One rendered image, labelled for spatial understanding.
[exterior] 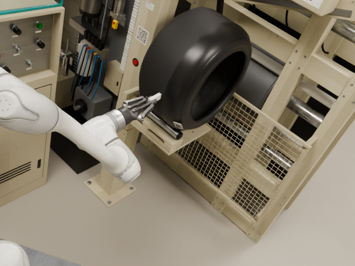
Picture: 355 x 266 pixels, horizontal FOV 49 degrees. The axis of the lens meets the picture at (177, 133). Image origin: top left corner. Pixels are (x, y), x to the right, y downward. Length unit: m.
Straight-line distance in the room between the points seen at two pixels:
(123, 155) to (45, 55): 0.88
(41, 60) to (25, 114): 1.18
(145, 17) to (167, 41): 0.31
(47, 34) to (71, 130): 0.92
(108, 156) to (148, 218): 1.42
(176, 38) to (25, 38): 0.73
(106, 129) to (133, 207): 1.31
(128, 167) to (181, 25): 0.68
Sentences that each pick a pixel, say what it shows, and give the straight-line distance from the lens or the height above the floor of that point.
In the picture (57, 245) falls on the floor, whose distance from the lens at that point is 2.52.
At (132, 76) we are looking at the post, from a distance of 2.16.
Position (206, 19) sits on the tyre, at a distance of 1.80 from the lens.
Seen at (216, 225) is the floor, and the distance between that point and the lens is 2.88.
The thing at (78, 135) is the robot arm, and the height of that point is 1.28.
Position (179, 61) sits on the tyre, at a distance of 1.68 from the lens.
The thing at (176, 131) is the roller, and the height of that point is 0.92.
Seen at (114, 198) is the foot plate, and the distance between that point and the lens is 2.76.
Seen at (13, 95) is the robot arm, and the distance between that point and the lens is 0.98.
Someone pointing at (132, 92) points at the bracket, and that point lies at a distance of 2.08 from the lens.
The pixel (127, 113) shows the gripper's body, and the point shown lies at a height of 1.15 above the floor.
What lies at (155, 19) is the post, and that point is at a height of 1.34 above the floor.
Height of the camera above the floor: 2.14
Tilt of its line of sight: 38 degrees down
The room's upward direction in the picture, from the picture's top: 21 degrees clockwise
